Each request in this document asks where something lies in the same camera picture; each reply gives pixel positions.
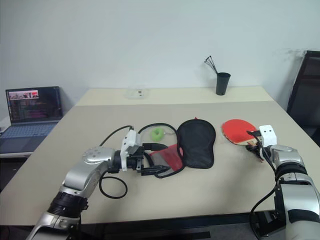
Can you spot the thin black stick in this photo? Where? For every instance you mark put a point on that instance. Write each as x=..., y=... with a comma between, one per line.
x=213, y=64

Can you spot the clear plastic box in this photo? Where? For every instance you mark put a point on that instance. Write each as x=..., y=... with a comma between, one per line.
x=137, y=94

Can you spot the green tape roll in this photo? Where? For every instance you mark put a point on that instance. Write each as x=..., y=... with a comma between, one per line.
x=156, y=136

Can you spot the open blue laptop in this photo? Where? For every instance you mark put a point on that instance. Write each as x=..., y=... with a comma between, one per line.
x=35, y=105

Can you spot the black plastic cup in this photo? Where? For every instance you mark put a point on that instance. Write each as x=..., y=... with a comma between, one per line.
x=222, y=83

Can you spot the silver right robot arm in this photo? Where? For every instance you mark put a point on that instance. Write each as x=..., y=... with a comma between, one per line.
x=297, y=195

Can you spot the black office chair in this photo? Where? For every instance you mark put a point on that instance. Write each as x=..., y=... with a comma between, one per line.
x=306, y=100

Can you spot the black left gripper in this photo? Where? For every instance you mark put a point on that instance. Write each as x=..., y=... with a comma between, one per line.
x=135, y=160

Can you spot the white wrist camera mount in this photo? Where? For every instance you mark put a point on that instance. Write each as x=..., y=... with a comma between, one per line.
x=267, y=136
x=130, y=142

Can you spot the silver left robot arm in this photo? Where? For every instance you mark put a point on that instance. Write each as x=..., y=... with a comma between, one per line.
x=80, y=172

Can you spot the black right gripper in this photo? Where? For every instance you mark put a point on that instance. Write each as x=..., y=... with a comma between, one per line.
x=260, y=152

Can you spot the black table frame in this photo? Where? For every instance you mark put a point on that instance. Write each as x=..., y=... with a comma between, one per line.
x=175, y=221

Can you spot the red table tennis paddle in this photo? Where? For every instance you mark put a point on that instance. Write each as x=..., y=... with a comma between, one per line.
x=235, y=130

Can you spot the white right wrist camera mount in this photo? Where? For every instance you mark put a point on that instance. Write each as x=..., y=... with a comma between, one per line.
x=267, y=136

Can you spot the black and red paddle case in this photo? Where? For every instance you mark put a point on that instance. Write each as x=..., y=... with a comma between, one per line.
x=197, y=142

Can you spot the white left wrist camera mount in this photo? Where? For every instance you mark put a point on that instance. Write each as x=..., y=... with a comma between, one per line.
x=130, y=142

